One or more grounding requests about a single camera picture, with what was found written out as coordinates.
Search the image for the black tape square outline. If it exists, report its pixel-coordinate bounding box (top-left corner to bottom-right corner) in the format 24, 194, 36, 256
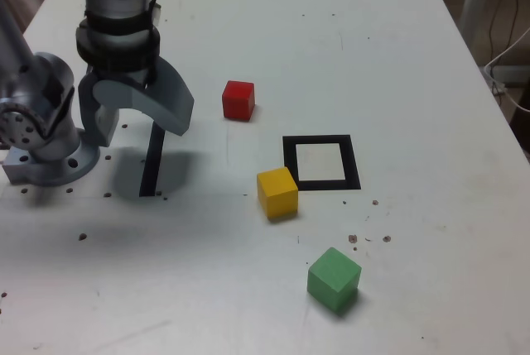
282, 134, 362, 191

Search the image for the red cube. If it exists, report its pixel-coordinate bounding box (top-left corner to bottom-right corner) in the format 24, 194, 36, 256
221, 79, 256, 122

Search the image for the white cable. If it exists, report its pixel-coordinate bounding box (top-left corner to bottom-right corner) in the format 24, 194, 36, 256
482, 26, 530, 114

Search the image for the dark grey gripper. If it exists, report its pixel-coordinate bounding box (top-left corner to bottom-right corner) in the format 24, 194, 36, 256
78, 58, 195, 148

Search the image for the yellow cube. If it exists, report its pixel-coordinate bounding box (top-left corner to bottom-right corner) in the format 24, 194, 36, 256
256, 166, 300, 221

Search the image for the green cube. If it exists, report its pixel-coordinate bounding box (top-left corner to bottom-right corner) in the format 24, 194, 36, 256
306, 247, 363, 316

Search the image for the black tape strip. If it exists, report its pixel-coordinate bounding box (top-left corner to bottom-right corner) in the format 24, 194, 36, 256
138, 121, 166, 198

